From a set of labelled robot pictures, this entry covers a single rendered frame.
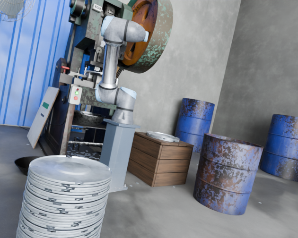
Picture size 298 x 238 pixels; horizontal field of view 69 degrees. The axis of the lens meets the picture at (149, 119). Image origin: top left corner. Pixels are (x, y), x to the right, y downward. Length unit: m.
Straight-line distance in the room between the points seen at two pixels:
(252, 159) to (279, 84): 3.09
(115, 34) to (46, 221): 0.96
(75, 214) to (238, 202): 1.14
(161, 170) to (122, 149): 0.41
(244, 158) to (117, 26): 1.12
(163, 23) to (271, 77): 2.98
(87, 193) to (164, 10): 1.75
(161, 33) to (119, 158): 1.18
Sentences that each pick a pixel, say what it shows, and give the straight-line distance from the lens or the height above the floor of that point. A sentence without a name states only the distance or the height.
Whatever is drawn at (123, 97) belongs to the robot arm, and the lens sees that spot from 1.42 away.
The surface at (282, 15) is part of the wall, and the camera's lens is 5.07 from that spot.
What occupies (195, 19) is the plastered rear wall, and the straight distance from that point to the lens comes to 4.62.
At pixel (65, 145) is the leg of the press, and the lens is 1.85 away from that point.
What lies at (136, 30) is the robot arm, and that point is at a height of 0.99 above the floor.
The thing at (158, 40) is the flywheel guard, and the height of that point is 1.19.
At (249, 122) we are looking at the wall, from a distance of 4.65.
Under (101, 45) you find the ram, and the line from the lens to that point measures 2.12.
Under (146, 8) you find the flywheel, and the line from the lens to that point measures 2.45.
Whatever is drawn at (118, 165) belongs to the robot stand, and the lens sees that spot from 1.45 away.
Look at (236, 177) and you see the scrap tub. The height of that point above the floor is 0.26.
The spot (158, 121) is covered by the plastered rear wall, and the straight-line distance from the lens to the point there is 4.03.
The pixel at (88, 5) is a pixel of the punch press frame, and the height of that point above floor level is 1.33.
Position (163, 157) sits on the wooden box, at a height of 0.23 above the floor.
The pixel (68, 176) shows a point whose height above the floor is 0.31.
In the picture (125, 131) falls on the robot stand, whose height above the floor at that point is 0.40.
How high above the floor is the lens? 0.59
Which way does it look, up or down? 3 degrees down
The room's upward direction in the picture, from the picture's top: 12 degrees clockwise
